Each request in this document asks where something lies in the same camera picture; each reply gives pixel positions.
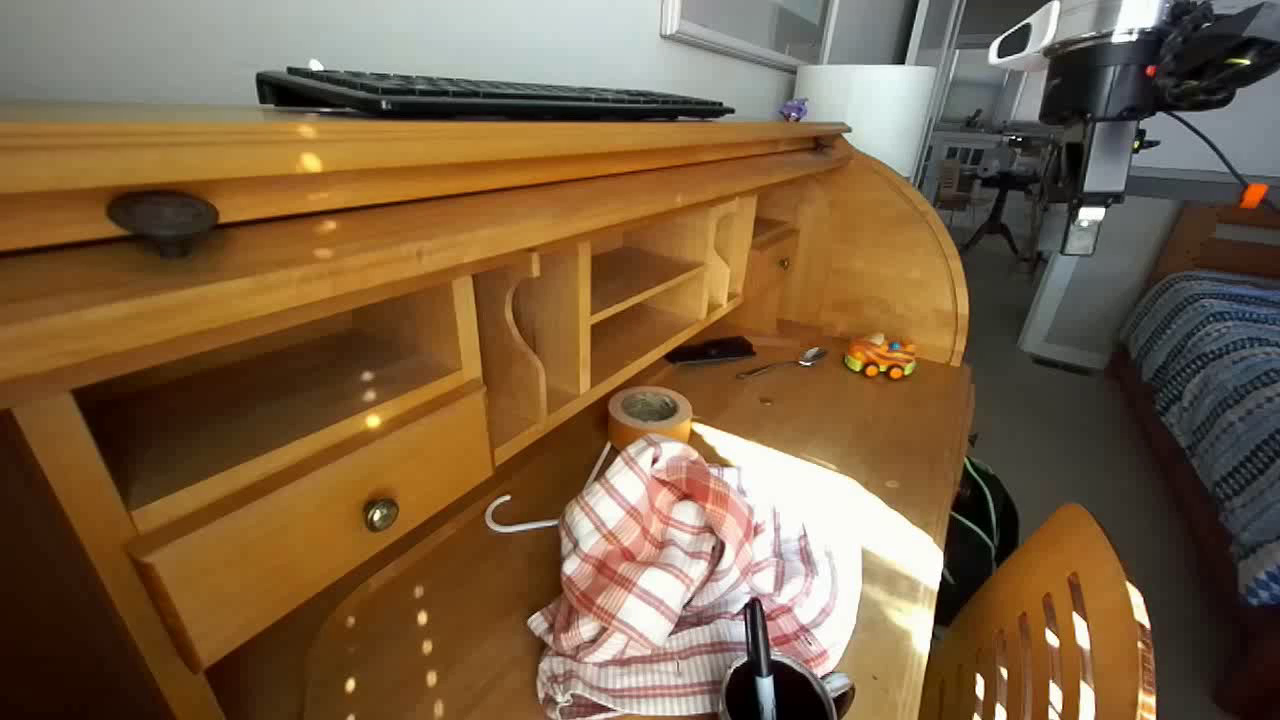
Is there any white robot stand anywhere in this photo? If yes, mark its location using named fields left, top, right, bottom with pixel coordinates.
left=1021, top=119, right=1140, bottom=372

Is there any black computer keyboard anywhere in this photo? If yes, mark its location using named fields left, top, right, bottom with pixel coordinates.
left=258, top=70, right=731, bottom=119

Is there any white cylindrical bin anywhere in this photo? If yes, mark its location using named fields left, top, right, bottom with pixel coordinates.
left=798, top=66, right=936, bottom=176

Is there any small metal object on desk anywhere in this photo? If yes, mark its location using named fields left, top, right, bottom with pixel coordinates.
left=798, top=343, right=827, bottom=367

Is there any bed with striped blanket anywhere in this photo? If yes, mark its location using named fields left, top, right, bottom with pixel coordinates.
left=1114, top=203, right=1280, bottom=720

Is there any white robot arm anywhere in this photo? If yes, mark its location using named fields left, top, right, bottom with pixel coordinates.
left=989, top=0, right=1280, bottom=123

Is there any black pen in cup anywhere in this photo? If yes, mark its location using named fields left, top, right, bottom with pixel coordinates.
left=743, top=601, right=775, bottom=720

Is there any red white checkered cloth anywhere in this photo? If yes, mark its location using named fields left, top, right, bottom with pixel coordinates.
left=529, top=441, right=862, bottom=720

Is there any orange tape roll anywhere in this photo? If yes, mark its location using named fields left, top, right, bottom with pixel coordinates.
left=609, top=385, right=694, bottom=449

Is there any purple object on desk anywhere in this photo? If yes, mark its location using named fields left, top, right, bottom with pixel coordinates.
left=781, top=96, right=808, bottom=123

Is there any black bag on floor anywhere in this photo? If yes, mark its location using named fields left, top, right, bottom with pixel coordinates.
left=936, top=460, right=1021, bottom=624

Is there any white plastic hanger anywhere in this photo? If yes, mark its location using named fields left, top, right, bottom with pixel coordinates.
left=480, top=441, right=616, bottom=536

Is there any black cup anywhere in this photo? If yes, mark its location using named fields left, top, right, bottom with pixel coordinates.
left=722, top=662, right=836, bottom=720

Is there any wooden chair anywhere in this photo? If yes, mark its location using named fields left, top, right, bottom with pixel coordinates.
left=919, top=505, right=1156, bottom=720

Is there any wooden roll-top desk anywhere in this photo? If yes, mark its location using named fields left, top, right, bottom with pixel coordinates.
left=0, top=108, right=973, bottom=720

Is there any orange toy car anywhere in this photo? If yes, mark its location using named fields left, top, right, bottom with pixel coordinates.
left=845, top=334, right=917, bottom=379

